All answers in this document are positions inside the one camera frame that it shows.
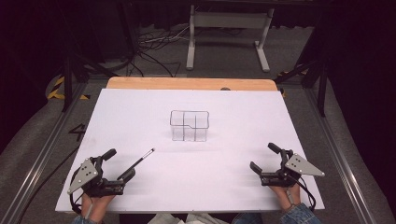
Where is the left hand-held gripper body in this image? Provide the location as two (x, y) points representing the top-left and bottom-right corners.
(67, 155), (126, 199)

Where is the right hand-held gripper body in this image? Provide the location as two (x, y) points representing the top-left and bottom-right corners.
(260, 149), (326, 189)

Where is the black pen with silver tip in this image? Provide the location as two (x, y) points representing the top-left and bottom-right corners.
(120, 147), (156, 181)

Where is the person's left hand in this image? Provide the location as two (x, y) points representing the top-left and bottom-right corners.
(80, 193), (117, 224)

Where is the person's right hand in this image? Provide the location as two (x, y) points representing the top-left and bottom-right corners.
(268, 185), (302, 213)

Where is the white board table cover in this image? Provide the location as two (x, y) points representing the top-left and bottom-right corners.
(55, 88), (326, 215)

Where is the person's blue jeans lap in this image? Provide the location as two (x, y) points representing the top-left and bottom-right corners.
(231, 212), (264, 224)

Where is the clear plastic divided organizer box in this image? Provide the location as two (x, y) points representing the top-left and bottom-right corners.
(169, 109), (210, 143)

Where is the yellow black hazard tape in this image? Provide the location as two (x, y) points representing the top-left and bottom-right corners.
(46, 76), (92, 101)

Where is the black tripod stand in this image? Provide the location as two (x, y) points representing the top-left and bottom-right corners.
(274, 46), (331, 118)
(60, 0), (120, 113)

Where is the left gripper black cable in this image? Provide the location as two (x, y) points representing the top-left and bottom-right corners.
(68, 174), (84, 216)

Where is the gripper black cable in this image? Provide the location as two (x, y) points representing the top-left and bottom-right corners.
(68, 174), (84, 216)
(288, 175), (318, 213)

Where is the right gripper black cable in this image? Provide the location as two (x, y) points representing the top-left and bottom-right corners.
(288, 175), (318, 213)

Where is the black floor cable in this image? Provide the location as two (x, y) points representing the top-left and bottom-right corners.
(17, 146), (80, 224)

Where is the aluminium floor rail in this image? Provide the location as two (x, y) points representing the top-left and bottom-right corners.
(303, 87), (375, 224)
(0, 81), (90, 224)

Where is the tangle of floor cables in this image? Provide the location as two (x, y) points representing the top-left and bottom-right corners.
(127, 26), (191, 78)

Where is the white metal desk frame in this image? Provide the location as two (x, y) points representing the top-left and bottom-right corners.
(185, 4), (276, 73)

